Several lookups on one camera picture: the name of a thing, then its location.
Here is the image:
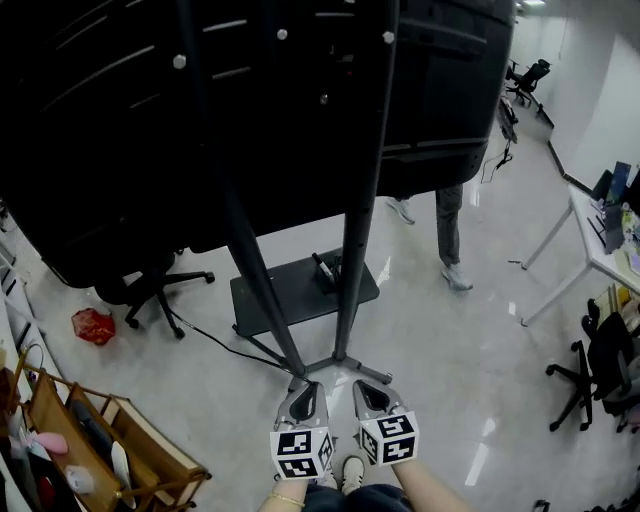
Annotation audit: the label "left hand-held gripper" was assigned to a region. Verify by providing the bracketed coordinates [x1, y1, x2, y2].
[269, 382, 335, 481]

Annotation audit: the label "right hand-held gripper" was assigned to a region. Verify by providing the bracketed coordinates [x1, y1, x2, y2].
[352, 379, 419, 467]

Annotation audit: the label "black floor cable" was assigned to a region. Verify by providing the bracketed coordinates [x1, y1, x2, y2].
[177, 317, 321, 390]

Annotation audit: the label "black screen stand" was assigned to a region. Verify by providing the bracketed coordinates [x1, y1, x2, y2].
[174, 0, 401, 389]

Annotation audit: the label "person's left forearm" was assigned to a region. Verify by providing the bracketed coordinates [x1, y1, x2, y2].
[257, 477, 322, 512]

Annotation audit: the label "person's right forearm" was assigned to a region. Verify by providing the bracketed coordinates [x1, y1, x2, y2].
[389, 458, 474, 512]

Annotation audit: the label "large black screen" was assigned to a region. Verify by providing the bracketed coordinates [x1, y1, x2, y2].
[0, 0, 517, 290]

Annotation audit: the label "person's dark trousers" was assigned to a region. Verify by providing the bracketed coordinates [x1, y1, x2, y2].
[298, 481, 417, 512]

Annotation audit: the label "wooden storage rack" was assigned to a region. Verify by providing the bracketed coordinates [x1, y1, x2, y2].
[13, 344, 212, 512]

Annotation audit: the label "red bag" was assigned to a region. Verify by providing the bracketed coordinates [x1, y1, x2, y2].
[70, 307, 118, 347]

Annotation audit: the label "white plastic item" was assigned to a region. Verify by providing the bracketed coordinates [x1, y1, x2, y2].
[63, 464, 97, 495]

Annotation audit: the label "black office chair with clothes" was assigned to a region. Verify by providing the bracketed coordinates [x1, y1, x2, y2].
[544, 298, 640, 434]

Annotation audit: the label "pink soft item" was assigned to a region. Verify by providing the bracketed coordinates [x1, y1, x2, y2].
[33, 431, 69, 455]

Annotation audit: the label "white table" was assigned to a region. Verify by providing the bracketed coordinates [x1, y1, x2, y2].
[518, 182, 640, 327]

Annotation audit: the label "dark open laptop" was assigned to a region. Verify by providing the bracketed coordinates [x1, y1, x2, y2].
[589, 160, 634, 207]

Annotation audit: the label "black mesh office chair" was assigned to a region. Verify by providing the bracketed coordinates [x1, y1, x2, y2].
[503, 58, 552, 109]

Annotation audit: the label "thin black hanging cable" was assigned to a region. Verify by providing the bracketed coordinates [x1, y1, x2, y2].
[480, 139, 516, 185]

